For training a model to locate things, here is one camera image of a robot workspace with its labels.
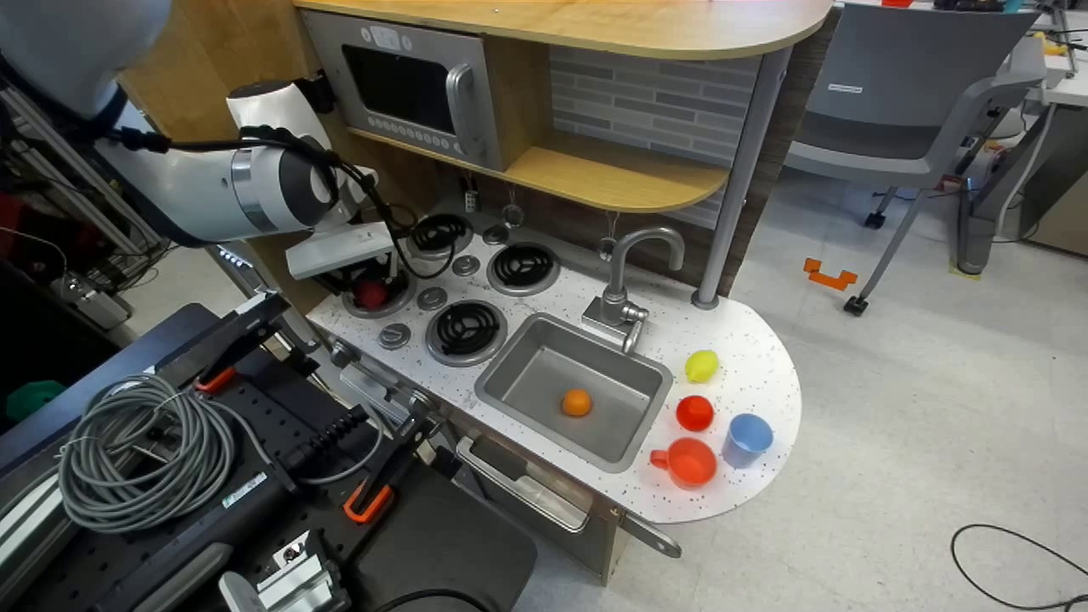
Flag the orange toy cup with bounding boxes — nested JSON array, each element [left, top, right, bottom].
[[647, 436, 720, 492]]

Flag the grey cupboard door handle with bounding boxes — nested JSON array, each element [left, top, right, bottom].
[[607, 505, 686, 560]]

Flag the grey coiled cable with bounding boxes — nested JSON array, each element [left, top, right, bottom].
[[55, 372, 238, 538]]

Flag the grey kitchen support post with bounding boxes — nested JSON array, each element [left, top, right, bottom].
[[690, 44, 796, 312]]

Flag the wooden toy kitchen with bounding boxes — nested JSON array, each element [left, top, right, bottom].
[[114, 0, 836, 588]]

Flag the metal frame rails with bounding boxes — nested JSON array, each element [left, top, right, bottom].
[[0, 87, 166, 304]]

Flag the orange floor bracket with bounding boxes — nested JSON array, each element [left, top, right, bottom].
[[800, 255, 861, 297]]

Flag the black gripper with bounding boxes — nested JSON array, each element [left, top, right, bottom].
[[324, 259, 402, 316]]

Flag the silver toy faucet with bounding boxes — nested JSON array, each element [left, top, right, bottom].
[[578, 225, 690, 352]]

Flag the grey brick backsplash panel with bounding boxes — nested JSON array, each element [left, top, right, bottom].
[[548, 44, 766, 234]]

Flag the red cup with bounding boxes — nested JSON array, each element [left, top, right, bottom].
[[674, 390, 718, 436]]

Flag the grey toy microwave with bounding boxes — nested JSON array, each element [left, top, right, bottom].
[[299, 10, 505, 174]]

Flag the orange toy ball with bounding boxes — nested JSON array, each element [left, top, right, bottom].
[[556, 385, 598, 420]]

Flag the grey toy sink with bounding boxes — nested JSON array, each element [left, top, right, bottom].
[[473, 312, 676, 476]]

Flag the grey oven door handle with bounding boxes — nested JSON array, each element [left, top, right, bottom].
[[451, 436, 593, 538]]

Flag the grey white office chair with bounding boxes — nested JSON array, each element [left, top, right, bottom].
[[779, 0, 1049, 321]]

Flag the silver metal bracket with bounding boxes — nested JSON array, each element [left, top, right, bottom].
[[214, 528, 353, 612]]

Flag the black clamp with orange handle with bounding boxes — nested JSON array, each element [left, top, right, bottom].
[[337, 412, 437, 531], [155, 290, 291, 401]]

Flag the blue toy cup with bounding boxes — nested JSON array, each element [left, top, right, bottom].
[[718, 412, 779, 474]]

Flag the green round object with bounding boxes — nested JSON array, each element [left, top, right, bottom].
[[4, 377, 69, 426]]

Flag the grey desk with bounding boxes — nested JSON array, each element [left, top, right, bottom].
[[1012, 0, 1088, 261]]

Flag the black floor cable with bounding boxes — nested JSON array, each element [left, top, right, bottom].
[[944, 521, 1088, 612]]

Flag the yellow toy ball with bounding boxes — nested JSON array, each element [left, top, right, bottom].
[[682, 348, 723, 387]]

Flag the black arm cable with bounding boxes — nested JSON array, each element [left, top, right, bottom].
[[104, 118, 479, 285]]

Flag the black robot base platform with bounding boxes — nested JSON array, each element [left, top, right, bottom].
[[0, 298, 539, 612]]

